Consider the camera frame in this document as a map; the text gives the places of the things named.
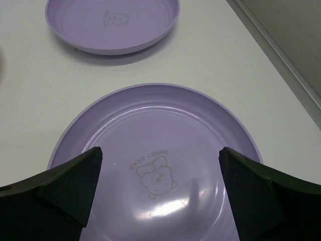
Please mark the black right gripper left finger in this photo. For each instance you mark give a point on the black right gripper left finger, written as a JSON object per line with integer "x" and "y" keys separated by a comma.
{"x": 52, "y": 205}

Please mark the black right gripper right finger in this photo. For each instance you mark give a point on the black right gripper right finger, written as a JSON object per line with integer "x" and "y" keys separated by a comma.
{"x": 268, "y": 204}

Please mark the purple plate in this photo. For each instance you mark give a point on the purple plate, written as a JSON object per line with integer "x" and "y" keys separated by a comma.
{"x": 160, "y": 176}
{"x": 111, "y": 27}

